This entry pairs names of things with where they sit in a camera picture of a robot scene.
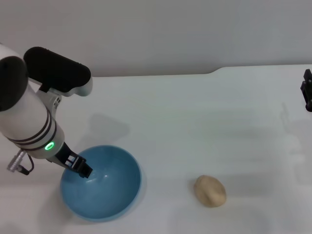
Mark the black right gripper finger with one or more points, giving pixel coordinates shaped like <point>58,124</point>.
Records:
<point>308,90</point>

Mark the blue ceramic bowl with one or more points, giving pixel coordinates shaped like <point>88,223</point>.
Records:
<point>107,195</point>

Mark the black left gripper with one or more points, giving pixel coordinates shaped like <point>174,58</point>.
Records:
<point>65,157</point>

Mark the beige egg yolk pastry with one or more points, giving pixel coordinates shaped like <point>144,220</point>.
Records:
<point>210,191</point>

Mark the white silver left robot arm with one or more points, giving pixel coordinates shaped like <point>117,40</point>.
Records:
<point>24,109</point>

